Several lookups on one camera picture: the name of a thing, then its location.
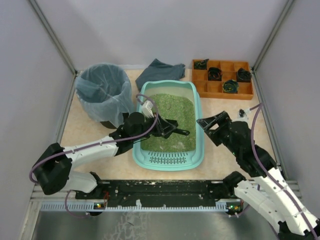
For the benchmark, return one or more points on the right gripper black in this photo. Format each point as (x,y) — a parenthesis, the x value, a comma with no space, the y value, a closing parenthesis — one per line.
(223,129)

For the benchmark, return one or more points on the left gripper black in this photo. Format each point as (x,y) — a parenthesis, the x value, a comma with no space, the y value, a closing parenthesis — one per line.
(158,125)

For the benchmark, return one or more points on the black litter scoop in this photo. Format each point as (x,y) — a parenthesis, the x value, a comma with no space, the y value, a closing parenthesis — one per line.
(180,131)

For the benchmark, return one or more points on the teal plastic litter box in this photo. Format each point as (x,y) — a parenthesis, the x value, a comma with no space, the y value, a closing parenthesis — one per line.
(176,161)

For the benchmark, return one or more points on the black trash bin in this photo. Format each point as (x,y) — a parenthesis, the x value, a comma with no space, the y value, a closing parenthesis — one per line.
(116,122)

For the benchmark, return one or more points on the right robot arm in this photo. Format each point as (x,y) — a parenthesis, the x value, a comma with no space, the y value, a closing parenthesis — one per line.
(279,205)

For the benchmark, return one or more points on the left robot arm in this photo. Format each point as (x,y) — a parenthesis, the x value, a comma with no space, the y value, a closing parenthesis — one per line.
(55,169)

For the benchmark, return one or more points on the green cat litter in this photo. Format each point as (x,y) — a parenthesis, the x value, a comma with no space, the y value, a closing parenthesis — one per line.
(176,108)

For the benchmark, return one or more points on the black rolled item lower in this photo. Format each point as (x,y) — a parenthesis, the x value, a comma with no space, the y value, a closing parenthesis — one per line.
(230,86)

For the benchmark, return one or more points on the orange wooden compartment tray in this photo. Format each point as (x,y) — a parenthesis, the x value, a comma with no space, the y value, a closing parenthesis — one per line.
(222,79)

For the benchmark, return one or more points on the black rolled item middle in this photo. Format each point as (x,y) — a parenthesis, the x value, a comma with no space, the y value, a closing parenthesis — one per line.
(214,74)

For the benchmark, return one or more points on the black rolled item right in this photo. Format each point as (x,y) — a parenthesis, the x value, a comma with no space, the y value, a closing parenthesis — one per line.
(243,76)

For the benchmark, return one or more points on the grey-blue cloth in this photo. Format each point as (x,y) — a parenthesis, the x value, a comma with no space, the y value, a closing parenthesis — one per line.
(159,71)

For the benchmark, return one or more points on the black rolled item top-left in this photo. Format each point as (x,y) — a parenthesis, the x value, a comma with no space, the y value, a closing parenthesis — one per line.
(200,64)

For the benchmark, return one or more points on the translucent blue bin liner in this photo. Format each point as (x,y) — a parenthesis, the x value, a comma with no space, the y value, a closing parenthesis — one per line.
(104,90)

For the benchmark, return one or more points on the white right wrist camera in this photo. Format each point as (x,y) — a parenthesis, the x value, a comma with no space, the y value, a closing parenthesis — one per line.
(243,113)

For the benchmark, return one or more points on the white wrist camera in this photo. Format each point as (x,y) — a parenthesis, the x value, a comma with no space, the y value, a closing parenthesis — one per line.
(147,109)
(243,113)

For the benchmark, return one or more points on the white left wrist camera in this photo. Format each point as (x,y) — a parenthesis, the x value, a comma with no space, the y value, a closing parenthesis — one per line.
(147,109)

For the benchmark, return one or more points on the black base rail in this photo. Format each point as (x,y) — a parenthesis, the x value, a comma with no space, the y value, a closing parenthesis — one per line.
(151,196)

